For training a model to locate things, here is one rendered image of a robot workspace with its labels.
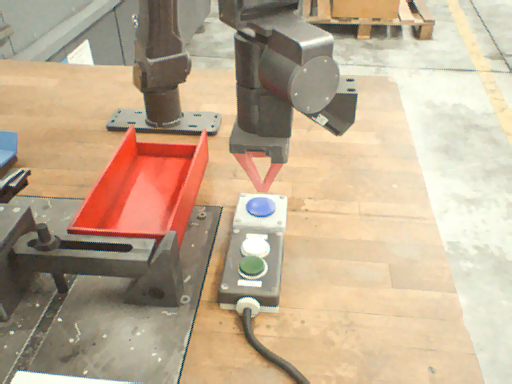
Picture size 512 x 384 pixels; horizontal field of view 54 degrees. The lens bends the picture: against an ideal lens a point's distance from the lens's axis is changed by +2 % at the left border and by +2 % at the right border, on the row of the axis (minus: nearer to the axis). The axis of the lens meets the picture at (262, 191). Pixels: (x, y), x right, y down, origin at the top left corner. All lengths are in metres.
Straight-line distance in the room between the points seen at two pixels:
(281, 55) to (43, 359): 0.39
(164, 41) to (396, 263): 0.47
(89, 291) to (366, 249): 0.34
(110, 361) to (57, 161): 0.41
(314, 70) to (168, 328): 0.31
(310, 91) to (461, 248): 1.68
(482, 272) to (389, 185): 1.29
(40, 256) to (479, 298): 1.59
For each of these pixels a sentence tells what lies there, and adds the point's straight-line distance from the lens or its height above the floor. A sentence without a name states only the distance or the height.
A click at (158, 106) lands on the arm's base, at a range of 0.88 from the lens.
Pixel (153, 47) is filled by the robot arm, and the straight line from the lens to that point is 0.80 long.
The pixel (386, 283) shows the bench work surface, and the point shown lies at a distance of 0.62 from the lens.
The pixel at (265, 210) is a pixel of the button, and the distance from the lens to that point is 0.65.
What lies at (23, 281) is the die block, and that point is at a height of 0.92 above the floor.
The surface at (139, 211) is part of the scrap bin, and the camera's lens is 0.72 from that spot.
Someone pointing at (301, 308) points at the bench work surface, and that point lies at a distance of 0.58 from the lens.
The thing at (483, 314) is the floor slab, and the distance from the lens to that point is 1.89.
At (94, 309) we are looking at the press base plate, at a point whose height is 0.90.
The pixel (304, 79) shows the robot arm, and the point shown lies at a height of 1.16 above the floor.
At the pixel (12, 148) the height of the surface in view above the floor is 0.93.
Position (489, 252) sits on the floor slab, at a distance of 2.13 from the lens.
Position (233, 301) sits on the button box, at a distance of 0.57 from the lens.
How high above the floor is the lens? 1.35
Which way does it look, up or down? 37 degrees down
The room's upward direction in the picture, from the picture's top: straight up
